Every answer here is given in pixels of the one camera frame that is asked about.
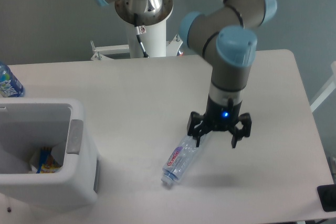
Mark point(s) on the white frame at right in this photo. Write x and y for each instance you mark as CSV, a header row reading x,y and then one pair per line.
x,y
324,91

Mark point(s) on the white trash can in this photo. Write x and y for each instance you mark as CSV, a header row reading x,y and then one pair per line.
x,y
27,125

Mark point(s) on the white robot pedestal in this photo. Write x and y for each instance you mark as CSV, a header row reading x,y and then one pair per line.
x,y
153,41

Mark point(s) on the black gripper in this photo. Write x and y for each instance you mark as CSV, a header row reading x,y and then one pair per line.
x,y
219,118

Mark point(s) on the black device at table edge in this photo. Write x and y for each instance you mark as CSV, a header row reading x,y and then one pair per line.
x,y
327,197

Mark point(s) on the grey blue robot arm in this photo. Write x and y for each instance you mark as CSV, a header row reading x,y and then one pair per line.
x,y
224,39

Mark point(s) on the blue labelled water bottle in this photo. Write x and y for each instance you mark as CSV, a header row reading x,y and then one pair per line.
x,y
11,87

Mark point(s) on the colourful snack wrapper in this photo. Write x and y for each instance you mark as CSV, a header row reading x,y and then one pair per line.
x,y
47,164

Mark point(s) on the crushed clear plastic bottle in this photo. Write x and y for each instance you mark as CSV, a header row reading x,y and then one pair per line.
x,y
180,159

